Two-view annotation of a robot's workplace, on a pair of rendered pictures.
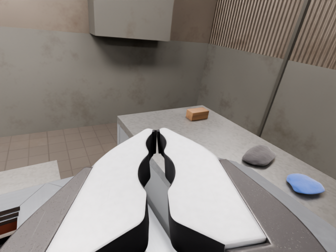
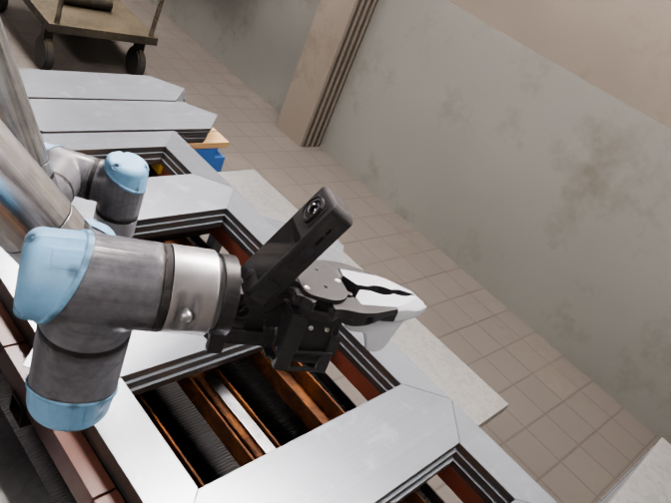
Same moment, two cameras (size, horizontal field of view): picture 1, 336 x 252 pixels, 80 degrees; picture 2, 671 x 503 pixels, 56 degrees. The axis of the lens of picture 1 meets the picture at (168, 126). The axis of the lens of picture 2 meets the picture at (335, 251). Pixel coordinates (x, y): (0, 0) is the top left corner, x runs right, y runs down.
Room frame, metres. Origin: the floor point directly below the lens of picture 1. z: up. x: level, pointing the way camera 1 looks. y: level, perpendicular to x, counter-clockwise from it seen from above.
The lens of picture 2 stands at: (-0.18, -0.45, 1.78)
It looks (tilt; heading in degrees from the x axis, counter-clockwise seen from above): 30 degrees down; 68
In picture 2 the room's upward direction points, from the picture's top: 25 degrees clockwise
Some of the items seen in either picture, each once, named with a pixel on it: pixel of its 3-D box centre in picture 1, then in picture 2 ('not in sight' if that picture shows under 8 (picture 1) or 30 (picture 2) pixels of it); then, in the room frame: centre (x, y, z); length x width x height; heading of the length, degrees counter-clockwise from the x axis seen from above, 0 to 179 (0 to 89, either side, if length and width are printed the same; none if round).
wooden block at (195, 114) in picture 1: (197, 113); not in sight; (1.09, -0.16, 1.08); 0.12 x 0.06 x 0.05; 123
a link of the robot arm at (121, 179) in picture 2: not in sight; (121, 186); (-0.19, 0.56, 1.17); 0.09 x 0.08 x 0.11; 173
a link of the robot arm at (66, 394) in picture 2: not in sight; (78, 351); (-0.19, -0.01, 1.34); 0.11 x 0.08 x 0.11; 97
